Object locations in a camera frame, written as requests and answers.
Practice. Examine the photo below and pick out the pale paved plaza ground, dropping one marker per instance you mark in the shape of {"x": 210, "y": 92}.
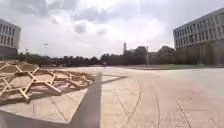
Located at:
{"x": 156, "y": 100}

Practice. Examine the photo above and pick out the distant dark buildings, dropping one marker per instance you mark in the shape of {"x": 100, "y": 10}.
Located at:
{"x": 160, "y": 55}

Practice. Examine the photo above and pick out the pale pole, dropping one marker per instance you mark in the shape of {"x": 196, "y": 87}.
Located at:
{"x": 147, "y": 56}

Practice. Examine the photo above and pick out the wooden lattice frame structure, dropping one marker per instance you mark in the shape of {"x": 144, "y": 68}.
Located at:
{"x": 40, "y": 78}

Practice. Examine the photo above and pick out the white building with grid windows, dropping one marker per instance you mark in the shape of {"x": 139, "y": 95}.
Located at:
{"x": 8, "y": 36}

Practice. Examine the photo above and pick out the row of dark trees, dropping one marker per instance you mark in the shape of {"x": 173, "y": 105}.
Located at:
{"x": 76, "y": 61}

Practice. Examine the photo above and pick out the grass strip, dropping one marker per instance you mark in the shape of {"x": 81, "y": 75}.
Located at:
{"x": 186, "y": 66}

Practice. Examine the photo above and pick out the lamp pole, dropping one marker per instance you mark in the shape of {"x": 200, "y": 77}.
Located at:
{"x": 45, "y": 50}

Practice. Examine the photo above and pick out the large white office building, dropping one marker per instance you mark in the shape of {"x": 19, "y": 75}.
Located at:
{"x": 203, "y": 31}

